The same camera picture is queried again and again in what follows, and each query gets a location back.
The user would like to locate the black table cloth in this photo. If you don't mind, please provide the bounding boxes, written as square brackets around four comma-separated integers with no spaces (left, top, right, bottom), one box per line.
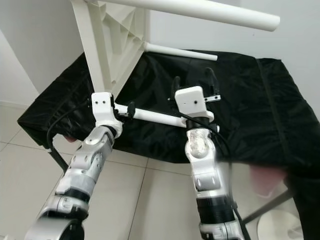
[17,47,320,236]

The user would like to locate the black metal stand leg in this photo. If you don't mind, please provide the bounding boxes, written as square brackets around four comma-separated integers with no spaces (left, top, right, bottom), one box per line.
[47,147,69,174]

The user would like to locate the pink seat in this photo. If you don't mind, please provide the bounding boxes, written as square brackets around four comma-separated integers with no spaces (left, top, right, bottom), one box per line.
[250,165,288,196]

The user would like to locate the black metal bar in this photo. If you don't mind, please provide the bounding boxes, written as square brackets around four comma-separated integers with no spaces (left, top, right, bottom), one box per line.
[242,190,296,223]

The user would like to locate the white round plastic base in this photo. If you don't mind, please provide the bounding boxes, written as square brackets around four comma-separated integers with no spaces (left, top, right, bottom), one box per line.
[257,210,312,240]

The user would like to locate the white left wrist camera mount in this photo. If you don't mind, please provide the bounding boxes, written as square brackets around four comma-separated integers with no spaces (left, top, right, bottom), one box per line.
[91,92,125,138]

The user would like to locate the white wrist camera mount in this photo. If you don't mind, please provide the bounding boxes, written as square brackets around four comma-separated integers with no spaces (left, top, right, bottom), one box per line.
[91,92,125,138]
[174,86,216,128]

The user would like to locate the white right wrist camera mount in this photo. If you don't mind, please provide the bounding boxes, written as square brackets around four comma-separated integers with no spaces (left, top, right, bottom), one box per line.
[174,86,216,128]

